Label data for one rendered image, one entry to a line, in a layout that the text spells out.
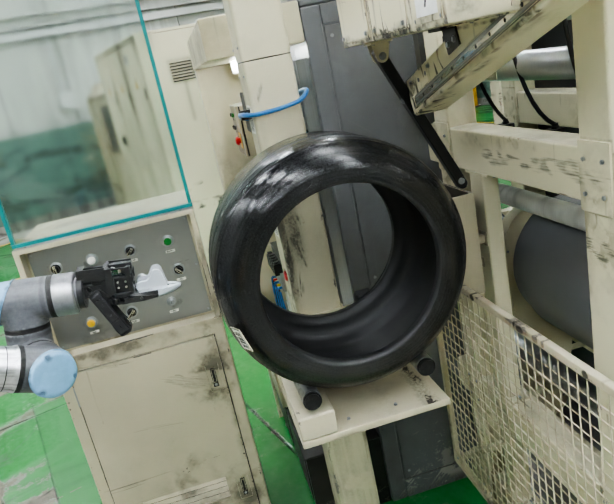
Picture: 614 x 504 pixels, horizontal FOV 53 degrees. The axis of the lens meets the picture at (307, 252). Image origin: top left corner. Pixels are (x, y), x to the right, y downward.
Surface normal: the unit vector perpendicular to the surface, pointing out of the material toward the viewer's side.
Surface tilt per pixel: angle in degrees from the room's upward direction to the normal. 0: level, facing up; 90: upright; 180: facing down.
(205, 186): 90
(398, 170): 81
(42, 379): 90
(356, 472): 90
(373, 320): 40
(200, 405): 90
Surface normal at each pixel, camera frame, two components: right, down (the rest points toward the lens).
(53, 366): 0.66, 0.09
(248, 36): 0.22, 0.25
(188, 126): 0.48, 0.17
